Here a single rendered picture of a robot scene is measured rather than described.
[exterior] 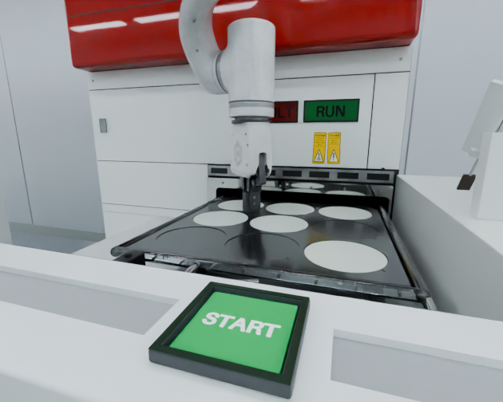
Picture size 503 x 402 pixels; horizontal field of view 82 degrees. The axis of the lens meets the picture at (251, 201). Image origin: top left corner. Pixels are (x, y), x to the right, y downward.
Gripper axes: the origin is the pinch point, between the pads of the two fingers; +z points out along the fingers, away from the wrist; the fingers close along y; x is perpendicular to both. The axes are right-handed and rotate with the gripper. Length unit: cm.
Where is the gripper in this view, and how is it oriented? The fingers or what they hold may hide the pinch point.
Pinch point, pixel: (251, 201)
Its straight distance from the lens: 57.4
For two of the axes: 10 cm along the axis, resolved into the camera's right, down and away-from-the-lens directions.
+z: 0.0, 9.8, 2.2
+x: 9.2, -0.9, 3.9
